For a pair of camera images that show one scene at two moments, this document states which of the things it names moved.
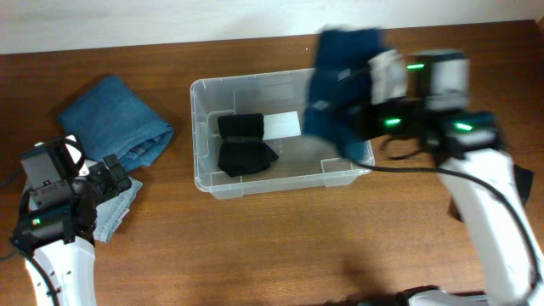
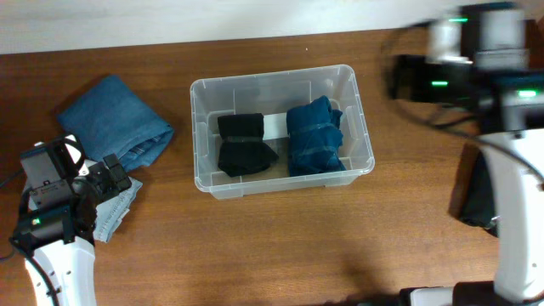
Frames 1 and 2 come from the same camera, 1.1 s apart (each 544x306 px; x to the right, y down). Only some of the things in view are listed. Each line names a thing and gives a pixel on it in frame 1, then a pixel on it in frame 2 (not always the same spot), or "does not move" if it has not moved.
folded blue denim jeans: (112, 119) does not move
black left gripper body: (99, 182) does not move
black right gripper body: (382, 116) → (419, 78)
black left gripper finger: (117, 172) does not move
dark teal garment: (337, 87) → (314, 138)
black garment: (241, 149) does not move
